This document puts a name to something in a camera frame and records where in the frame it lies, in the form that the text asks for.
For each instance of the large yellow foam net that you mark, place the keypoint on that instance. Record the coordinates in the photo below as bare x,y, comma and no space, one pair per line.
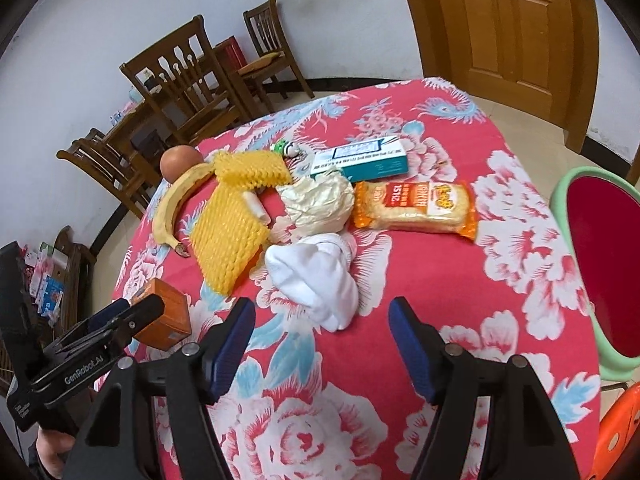
225,235

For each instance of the orange snack packet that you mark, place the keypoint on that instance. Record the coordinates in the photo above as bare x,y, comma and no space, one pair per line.
415,207

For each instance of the red green round plate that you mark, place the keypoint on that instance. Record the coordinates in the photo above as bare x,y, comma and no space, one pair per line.
600,260

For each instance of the wooden bench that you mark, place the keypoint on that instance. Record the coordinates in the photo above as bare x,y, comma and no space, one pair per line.
75,265

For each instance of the person's left hand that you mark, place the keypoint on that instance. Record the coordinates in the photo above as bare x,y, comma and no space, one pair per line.
50,452

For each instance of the wooden door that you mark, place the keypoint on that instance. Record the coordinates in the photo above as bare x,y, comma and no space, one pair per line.
500,35

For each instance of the cream paper ball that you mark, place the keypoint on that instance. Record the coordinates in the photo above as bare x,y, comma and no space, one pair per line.
317,200

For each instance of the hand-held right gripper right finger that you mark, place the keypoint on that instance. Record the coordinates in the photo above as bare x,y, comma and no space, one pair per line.
410,347

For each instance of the pile of small packets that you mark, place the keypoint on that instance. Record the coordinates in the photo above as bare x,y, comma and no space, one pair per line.
47,285

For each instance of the yellow seat cushion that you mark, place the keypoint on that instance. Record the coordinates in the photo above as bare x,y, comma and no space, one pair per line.
262,60

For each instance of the small white paper roll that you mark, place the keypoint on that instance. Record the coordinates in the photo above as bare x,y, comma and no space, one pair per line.
256,206

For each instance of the banana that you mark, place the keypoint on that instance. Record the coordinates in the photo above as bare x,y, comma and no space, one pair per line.
165,210

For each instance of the red floral tablecloth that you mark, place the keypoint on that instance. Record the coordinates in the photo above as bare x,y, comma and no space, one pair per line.
425,275

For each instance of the green toy figure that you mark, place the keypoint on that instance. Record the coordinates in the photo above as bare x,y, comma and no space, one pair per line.
284,149

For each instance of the apple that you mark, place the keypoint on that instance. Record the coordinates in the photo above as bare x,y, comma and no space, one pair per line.
180,160

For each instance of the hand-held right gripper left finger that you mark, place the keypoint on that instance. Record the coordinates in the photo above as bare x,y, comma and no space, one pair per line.
232,347

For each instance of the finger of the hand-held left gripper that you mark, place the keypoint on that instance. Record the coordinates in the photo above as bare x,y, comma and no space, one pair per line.
145,312
109,312

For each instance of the small yellow foam net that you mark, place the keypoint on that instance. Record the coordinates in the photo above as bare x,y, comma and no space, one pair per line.
255,170

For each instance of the orange plastic stool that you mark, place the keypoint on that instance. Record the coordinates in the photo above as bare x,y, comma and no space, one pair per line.
620,430

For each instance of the wooden chair with cushion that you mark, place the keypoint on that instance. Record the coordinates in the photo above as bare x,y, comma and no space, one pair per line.
262,20

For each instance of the teal and white carton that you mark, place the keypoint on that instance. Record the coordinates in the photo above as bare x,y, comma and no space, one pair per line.
360,157

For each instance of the white tissue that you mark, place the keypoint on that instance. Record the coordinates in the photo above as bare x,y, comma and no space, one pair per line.
315,275

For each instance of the small orange box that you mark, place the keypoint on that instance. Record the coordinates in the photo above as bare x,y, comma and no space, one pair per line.
167,325

